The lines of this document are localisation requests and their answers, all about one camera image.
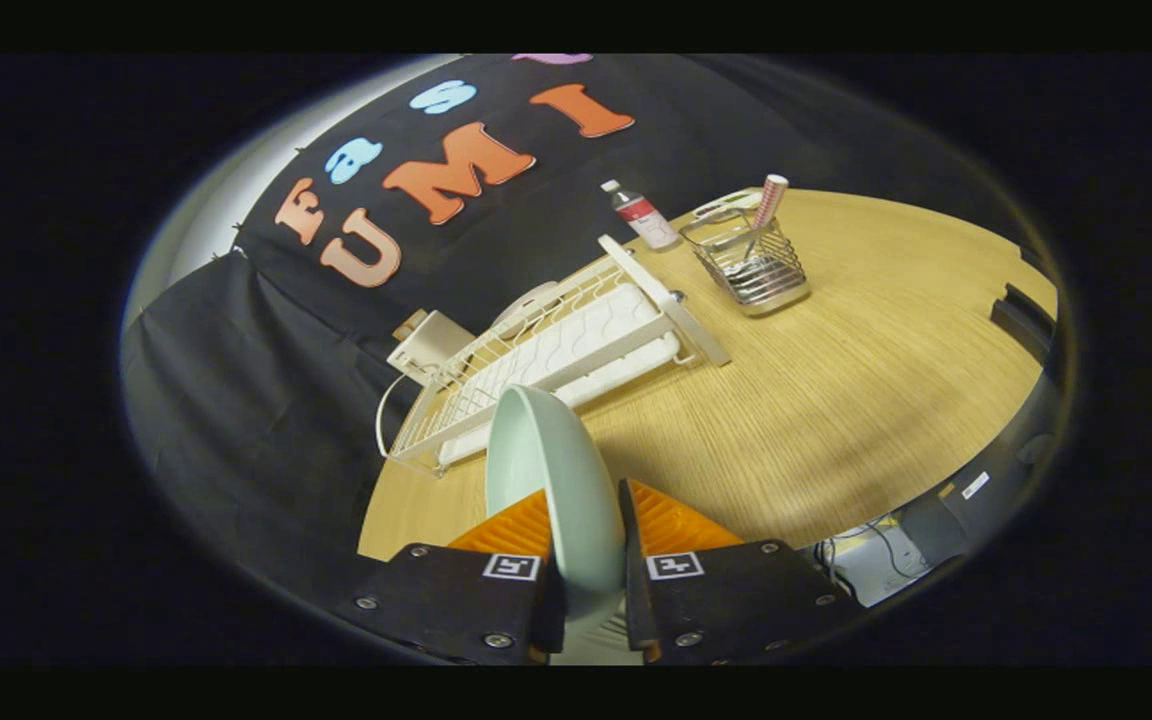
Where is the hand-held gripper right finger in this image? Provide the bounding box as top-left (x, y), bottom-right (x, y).
top-left (619, 478), bottom-right (863, 666)

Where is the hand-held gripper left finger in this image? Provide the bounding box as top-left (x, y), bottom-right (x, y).
top-left (334, 489), bottom-right (567, 666)

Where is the light green plate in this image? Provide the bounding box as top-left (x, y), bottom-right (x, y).
top-left (485, 384), bottom-right (629, 626)

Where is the white wire dish rack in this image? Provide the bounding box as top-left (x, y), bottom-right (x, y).
top-left (376, 235), bottom-right (732, 479)

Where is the metal wire basket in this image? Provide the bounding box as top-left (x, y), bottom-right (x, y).
top-left (678, 207), bottom-right (812, 318)

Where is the pink checked handle spoon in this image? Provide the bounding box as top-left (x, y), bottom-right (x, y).
top-left (741, 174), bottom-right (790, 263)

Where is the white plate with food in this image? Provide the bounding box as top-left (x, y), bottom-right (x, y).
top-left (491, 280), bottom-right (559, 336)

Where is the white toaster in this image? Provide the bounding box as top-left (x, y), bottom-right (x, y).
top-left (386, 310), bottom-right (477, 386)

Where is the white ribbed drip tray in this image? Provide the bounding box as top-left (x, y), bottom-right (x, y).
top-left (436, 283), bottom-right (684, 468)

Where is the black backdrop cloth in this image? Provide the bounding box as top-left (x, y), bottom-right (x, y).
top-left (121, 53), bottom-right (1017, 611)

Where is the clear plastic water bottle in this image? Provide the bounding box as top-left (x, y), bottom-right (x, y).
top-left (601, 179), bottom-right (682, 251)

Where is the small white sauce tray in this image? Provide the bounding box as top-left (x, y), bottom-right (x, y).
top-left (691, 188), bottom-right (767, 223)

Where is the white box with cables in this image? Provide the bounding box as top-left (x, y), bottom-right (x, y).
top-left (816, 515), bottom-right (932, 606)

